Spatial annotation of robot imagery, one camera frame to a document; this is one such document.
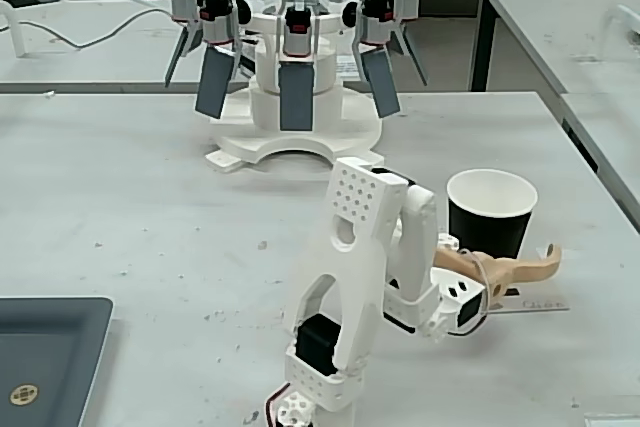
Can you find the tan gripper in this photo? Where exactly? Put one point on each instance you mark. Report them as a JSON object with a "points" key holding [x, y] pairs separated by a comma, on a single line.
{"points": [[472, 311]]}

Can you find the black paper cup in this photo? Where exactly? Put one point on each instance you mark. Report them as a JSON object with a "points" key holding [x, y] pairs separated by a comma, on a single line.
{"points": [[485, 227]]}

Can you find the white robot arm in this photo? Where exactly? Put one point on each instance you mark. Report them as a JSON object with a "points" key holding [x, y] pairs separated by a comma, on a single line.
{"points": [[360, 227]]}

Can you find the white carousel machine base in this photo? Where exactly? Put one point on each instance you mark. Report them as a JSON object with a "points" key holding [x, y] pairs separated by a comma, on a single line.
{"points": [[350, 132]]}

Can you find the dark gray paddle plate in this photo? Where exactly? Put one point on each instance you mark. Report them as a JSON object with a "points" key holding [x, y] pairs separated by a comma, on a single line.
{"points": [[382, 84], [415, 59], [214, 84], [296, 97], [177, 59]]}

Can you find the white flat box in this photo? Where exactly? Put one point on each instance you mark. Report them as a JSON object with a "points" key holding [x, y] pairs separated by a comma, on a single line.
{"points": [[612, 422]]}

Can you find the white side table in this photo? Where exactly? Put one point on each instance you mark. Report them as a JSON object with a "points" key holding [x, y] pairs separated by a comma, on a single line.
{"points": [[487, 37]]}

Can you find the gray plastic tray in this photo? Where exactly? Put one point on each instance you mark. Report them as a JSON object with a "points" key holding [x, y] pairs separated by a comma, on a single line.
{"points": [[50, 347]]}

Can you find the white arched stand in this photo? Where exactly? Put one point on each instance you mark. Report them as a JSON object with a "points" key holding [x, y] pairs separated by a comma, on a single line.
{"points": [[15, 29]]}

